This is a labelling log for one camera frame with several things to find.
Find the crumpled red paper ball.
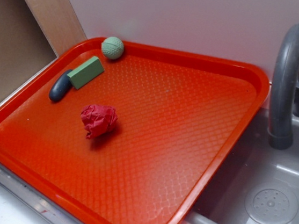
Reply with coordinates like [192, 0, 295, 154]
[80, 104, 118, 140]

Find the green rectangular block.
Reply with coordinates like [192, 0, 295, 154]
[68, 56, 104, 90]

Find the green dimpled ball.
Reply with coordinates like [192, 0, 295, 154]
[101, 37, 125, 60]

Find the dark grey oval stone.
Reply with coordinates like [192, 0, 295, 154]
[49, 69, 72, 102]

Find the grey plastic sink basin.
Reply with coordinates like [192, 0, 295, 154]
[187, 110, 299, 224]

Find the wooden board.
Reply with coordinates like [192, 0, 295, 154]
[24, 0, 87, 56]

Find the grey plastic faucet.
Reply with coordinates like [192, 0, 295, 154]
[268, 24, 299, 150]

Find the brown cardboard panel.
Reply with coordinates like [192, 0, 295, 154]
[0, 0, 56, 103]

